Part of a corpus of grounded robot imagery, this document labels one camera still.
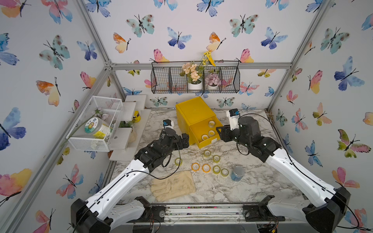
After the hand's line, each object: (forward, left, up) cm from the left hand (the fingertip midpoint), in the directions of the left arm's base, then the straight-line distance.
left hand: (183, 135), depth 75 cm
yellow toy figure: (+30, +35, -19) cm, 50 cm away
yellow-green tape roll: (-3, +4, -25) cm, 25 cm away
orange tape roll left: (-7, -6, -25) cm, 26 cm away
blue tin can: (-14, -29, -19) cm, 37 cm away
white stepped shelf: (+4, +34, -10) cm, 35 cm away
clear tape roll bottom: (+14, -17, -9) cm, 24 cm away
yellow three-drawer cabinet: (+10, -10, -4) cm, 15 cm away
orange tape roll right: (-7, -13, -25) cm, 29 cm away
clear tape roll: (+7, -16, -9) cm, 20 cm away
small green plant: (+19, +40, -13) cm, 46 cm away
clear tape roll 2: (+6, -12, -10) cm, 17 cm away
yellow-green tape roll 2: (-1, -20, -25) cm, 32 cm away
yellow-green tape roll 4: (-12, -24, -25) cm, 36 cm away
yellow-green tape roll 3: (-8, -19, -25) cm, 33 cm away
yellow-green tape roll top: (+2, -14, -25) cm, 29 cm away
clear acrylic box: (+15, +41, +4) cm, 44 cm away
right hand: (+2, -20, +4) cm, 20 cm away
